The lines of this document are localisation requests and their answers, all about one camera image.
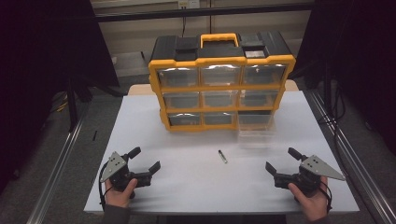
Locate person's right hand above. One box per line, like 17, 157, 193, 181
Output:
287, 175, 330, 222

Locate black hanging cable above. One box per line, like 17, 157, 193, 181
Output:
181, 8, 188, 39

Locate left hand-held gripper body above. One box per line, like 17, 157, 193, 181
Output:
99, 150, 154, 192

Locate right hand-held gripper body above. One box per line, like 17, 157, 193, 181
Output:
273, 154, 347, 196

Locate yellow cable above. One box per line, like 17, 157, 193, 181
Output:
49, 92, 69, 114

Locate hand-held gripper black cable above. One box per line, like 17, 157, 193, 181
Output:
98, 161, 114, 214
318, 179, 333, 214

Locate yellow and black drawer organizer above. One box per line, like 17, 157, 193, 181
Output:
148, 32, 297, 133

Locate person's left hand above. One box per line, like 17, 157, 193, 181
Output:
104, 177, 139, 209

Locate black horizontal bar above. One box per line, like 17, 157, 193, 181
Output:
92, 2, 315, 23

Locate black curtain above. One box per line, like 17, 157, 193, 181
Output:
292, 0, 396, 157
0, 0, 120, 194

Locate right hand-held gripper black cable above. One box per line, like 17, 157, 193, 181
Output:
318, 179, 333, 214

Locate left hand-held gripper black cable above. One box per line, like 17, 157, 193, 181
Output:
98, 161, 114, 214

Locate black floor cables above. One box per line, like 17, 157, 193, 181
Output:
320, 83, 348, 147

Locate clear plastic drawer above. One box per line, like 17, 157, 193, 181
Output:
237, 113, 277, 146

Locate black metal stand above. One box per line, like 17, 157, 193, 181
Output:
65, 76, 93, 133

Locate white wall outlet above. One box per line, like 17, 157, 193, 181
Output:
177, 0, 201, 10

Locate aluminium floor rail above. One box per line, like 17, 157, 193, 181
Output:
26, 102, 92, 224
305, 89, 396, 224

